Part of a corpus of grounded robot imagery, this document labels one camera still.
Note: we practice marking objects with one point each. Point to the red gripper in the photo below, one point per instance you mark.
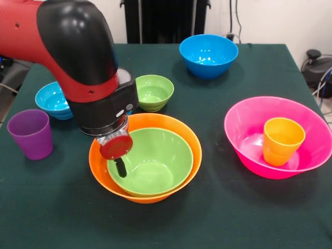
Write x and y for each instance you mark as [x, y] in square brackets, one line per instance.
[116, 146]

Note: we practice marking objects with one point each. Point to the large orange bowl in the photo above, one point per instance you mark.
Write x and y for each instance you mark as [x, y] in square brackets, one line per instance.
[194, 153]

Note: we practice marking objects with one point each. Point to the large pink bowl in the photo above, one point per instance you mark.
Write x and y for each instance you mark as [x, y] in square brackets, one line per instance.
[246, 124]

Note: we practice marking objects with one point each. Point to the large green bowl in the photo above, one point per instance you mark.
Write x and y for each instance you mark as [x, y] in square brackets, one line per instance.
[160, 155]

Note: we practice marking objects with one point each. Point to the medium blue bowl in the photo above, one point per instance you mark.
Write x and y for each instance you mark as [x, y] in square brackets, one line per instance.
[207, 57]

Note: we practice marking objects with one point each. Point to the orange cup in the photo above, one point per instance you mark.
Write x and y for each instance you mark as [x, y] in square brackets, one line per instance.
[282, 145]

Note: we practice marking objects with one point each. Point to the small green bowl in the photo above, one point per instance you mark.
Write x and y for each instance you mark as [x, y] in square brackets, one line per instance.
[154, 90]

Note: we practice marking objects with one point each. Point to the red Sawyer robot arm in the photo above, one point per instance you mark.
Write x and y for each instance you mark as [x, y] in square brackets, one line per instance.
[77, 39]

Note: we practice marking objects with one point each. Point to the small light blue bowl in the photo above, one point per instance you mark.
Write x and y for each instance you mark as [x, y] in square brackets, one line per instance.
[52, 101]

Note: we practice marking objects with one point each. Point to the dark green tablecloth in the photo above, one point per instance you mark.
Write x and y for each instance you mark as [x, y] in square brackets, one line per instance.
[77, 220]

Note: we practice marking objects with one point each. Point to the black power plug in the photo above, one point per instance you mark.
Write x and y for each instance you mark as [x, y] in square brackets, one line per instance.
[229, 38]

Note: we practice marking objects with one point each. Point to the purple cup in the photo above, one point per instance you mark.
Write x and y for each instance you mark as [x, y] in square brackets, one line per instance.
[31, 137]

